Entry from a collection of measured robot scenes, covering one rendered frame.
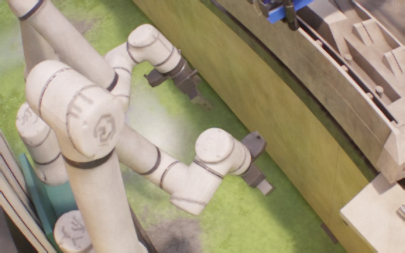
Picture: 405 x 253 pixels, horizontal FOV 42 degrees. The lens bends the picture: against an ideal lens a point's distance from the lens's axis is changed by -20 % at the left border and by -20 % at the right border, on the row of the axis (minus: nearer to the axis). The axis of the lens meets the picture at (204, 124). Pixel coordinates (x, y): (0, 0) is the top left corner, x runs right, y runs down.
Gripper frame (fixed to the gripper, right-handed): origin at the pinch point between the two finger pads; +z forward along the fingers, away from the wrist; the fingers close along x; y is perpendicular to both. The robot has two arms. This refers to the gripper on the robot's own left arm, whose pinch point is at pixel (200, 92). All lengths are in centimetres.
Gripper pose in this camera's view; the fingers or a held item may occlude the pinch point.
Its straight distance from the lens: 204.6
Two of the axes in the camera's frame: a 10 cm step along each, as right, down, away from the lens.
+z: 5.4, 5.0, 6.8
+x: -2.7, -6.5, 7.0
